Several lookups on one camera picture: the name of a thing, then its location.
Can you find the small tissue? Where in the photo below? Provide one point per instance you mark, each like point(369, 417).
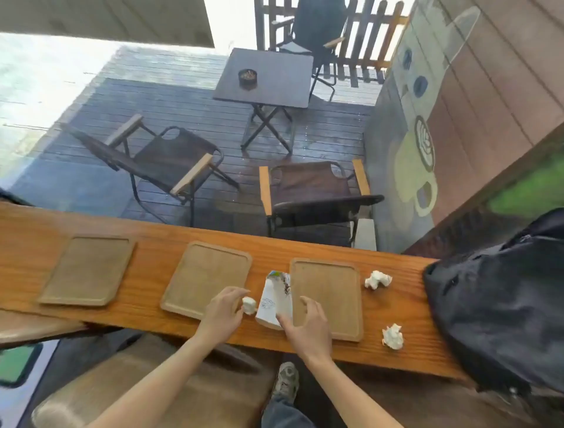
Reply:
point(249, 305)

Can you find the brown leather chair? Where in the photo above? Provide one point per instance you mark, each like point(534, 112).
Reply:
point(132, 379)
point(440, 410)
point(31, 326)

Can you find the brown folding chair orange armrests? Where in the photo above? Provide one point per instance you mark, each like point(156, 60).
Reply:
point(308, 185)

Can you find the black folding armchair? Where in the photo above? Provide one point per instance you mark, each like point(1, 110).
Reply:
point(317, 26)

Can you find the person's right shoe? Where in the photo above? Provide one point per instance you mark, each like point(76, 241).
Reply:
point(285, 381)

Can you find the wooden tray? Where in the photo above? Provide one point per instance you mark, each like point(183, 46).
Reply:
point(86, 271)
point(335, 291)
point(202, 275)

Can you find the colourful number rug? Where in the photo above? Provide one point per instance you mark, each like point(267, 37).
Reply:
point(17, 366)

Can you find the person's left hand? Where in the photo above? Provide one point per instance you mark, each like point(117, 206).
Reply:
point(220, 315)

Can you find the person's left forearm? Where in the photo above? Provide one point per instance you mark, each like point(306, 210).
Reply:
point(163, 383)

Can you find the cat mural wooden partition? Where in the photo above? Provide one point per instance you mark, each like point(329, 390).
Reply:
point(396, 176)

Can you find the person's right hand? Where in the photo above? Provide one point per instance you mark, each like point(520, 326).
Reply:
point(313, 337)

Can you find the wooden picket fence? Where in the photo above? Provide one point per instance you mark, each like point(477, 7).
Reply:
point(370, 31)

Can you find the person's right forearm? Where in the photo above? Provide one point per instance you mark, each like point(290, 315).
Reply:
point(348, 397)

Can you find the beige awning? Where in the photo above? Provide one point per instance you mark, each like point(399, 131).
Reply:
point(110, 22)

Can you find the dark folding chair pale armrests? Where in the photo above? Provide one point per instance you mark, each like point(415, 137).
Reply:
point(172, 158)

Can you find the person's blue jeans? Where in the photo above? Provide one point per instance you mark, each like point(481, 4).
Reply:
point(282, 414)

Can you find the black backpack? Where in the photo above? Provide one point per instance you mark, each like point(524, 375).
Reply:
point(502, 308)

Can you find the dark folding table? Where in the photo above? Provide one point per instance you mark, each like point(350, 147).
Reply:
point(273, 75)

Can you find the crushed white paper cup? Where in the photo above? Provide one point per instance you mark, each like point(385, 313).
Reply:
point(273, 300)

